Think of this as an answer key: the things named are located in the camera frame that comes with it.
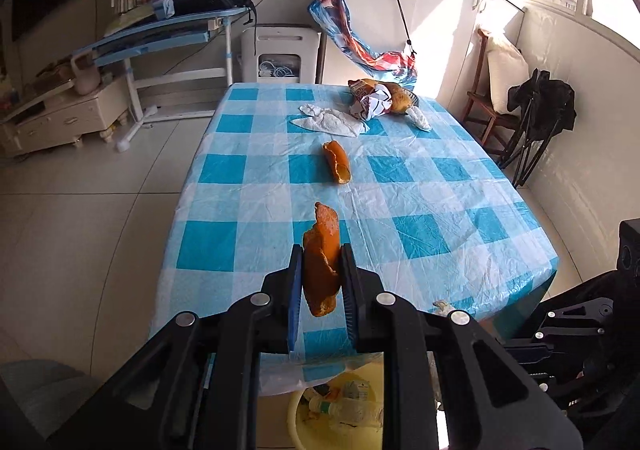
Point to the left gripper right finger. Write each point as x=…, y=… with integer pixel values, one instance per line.
x=349, y=274

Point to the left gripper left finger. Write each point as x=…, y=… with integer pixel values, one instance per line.
x=294, y=277

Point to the orange peel piece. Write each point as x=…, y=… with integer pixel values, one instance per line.
x=337, y=161
x=321, y=246

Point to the clear plastic water bottle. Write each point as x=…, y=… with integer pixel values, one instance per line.
x=350, y=412

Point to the white tissue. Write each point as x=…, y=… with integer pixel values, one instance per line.
x=330, y=121

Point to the red white snack bag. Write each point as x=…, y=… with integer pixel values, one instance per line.
x=369, y=99

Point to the yellow plastic trash basin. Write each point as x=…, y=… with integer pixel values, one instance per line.
x=315, y=431

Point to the blue checkered tablecloth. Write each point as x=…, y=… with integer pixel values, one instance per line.
x=428, y=211

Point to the wooden chair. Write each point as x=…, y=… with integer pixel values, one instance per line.
x=479, y=116

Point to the colourful hanging kite bag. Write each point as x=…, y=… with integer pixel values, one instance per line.
x=373, y=34

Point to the white air purifier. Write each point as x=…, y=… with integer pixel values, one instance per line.
x=272, y=54

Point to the black folding chair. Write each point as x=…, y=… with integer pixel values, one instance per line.
x=547, y=108

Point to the white cushion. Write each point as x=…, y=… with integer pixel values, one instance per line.
x=507, y=68

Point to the white tv cabinet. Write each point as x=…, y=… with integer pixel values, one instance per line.
x=65, y=118

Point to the pink kettlebell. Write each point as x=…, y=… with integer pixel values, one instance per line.
x=86, y=74

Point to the white wall cabinet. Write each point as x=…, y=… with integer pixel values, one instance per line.
x=443, y=33

